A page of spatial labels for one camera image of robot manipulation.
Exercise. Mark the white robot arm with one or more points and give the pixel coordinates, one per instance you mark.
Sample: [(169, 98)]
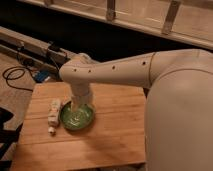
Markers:
[(178, 118)]

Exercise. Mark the blue device on floor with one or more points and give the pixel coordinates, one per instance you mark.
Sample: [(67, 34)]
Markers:
[(41, 76)]

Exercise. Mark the black power adapter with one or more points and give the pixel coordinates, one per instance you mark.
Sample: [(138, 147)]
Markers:
[(53, 49)]

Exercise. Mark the black chair base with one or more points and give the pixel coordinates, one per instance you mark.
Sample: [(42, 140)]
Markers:
[(7, 137)]

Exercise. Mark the green ceramic bowl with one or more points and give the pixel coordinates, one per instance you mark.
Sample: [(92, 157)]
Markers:
[(76, 120)]

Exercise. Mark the white plastic bottle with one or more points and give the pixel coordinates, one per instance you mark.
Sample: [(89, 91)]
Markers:
[(53, 116)]

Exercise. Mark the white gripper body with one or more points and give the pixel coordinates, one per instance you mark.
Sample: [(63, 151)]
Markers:
[(81, 94)]

